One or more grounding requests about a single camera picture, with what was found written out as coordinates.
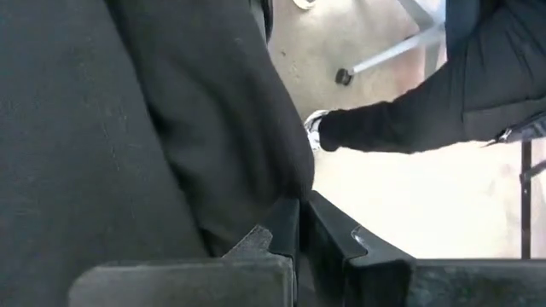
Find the black garment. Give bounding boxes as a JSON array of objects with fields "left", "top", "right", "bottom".
[{"left": 0, "top": 0, "right": 546, "bottom": 307}]

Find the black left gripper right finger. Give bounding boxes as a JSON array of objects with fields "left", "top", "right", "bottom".
[{"left": 300, "top": 190, "right": 546, "bottom": 307}]

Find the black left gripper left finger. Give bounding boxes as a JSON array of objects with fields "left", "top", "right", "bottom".
[{"left": 67, "top": 198, "right": 299, "bottom": 307}]

